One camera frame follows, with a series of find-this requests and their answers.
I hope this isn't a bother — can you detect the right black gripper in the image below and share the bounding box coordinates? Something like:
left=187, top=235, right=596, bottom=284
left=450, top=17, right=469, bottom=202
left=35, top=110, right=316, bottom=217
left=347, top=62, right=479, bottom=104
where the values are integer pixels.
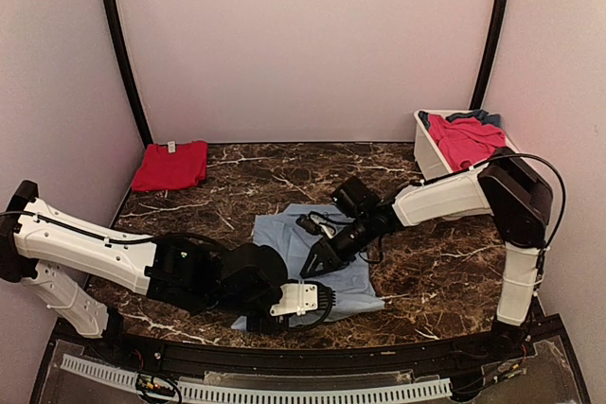
left=300, top=213, right=375, bottom=275

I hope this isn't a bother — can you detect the light blue shirt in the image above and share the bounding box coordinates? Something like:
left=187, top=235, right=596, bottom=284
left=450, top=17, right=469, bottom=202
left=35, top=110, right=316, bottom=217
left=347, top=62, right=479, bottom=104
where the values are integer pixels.
left=253, top=203, right=384, bottom=323

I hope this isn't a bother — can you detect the red t-shirt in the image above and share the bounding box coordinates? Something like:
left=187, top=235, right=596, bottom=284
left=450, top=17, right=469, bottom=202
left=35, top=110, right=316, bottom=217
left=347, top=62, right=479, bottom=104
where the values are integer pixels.
left=131, top=141, right=208, bottom=192

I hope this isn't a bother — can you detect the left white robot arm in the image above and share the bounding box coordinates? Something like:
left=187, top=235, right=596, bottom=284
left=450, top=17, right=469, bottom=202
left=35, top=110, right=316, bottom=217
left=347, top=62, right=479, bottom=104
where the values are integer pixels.
left=1, top=180, right=336, bottom=362

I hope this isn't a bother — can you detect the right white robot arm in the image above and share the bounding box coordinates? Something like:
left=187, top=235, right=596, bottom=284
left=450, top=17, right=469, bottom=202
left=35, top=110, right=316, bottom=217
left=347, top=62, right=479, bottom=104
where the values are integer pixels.
left=300, top=148, right=561, bottom=360

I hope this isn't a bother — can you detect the white plastic laundry bin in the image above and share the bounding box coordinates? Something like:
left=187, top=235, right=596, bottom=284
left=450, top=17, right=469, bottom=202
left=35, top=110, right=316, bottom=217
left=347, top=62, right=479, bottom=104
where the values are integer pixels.
left=414, top=110, right=516, bottom=180

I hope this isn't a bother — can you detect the pink garment in bin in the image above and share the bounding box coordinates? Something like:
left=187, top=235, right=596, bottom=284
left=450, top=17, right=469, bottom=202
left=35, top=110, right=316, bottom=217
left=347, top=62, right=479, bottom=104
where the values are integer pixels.
left=428, top=114, right=506, bottom=171

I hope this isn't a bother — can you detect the dark blue garment in bin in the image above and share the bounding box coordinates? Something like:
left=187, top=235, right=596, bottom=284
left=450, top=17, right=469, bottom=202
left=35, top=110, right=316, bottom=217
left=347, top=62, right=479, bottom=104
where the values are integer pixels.
left=418, top=110, right=502, bottom=131

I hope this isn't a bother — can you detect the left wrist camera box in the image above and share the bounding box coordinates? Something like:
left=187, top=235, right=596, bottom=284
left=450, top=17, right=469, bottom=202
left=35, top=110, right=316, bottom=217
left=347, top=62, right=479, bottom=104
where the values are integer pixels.
left=220, top=243, right=288, bottom=307

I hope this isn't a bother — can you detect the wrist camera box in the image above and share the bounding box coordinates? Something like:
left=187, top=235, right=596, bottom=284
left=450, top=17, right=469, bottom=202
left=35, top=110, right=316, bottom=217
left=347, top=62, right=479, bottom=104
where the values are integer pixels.
left=220, top=243, right=288, bottom=307
left=330, top=176, right=381, bottom=219

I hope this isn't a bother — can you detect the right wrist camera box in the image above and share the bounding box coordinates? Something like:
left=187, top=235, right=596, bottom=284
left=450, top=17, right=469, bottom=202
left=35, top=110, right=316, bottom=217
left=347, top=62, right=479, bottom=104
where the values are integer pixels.
left=330, top=176, right=381, bottom=219

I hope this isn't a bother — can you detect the left electronics board with wires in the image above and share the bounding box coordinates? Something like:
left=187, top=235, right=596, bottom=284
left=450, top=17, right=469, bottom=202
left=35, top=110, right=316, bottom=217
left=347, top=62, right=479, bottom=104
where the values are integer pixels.
left=130, top=349, right=184, bottom=404

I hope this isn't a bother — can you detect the electronics board with wires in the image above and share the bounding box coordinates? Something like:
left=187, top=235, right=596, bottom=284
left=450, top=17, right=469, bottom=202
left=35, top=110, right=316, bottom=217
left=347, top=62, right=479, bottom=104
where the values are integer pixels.
left=130, top=349, right=184, bottom=404
left=480, top=358, right=528, bottom=391

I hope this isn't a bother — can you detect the white slotted cable duct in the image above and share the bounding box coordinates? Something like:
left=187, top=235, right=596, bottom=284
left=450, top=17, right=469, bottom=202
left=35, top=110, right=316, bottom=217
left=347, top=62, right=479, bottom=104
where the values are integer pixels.
left=60, top=354, right=452, bottom=404

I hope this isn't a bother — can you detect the right electronics board with wires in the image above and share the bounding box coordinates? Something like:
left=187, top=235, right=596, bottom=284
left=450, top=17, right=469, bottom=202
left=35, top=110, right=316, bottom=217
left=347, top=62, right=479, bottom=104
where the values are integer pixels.
left=480, top=358, right=528, bottom=391

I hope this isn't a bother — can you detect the right black frame post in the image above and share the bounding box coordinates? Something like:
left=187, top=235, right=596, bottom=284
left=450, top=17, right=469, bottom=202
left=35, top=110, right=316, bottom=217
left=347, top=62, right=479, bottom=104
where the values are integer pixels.
left=469, top=0, right=508, bottom=110

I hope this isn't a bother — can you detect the black frame post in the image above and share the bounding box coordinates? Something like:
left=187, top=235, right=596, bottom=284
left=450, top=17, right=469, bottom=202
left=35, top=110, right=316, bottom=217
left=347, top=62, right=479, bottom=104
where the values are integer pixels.
left=102, top=0, right=153, bottom=148
left=469, top=0, right=508, bottom=110

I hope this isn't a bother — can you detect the left black frame post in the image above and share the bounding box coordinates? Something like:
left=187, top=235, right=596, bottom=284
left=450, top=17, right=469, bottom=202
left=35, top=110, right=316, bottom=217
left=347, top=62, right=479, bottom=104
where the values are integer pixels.
left=102, top=0, right=153, bottom=148

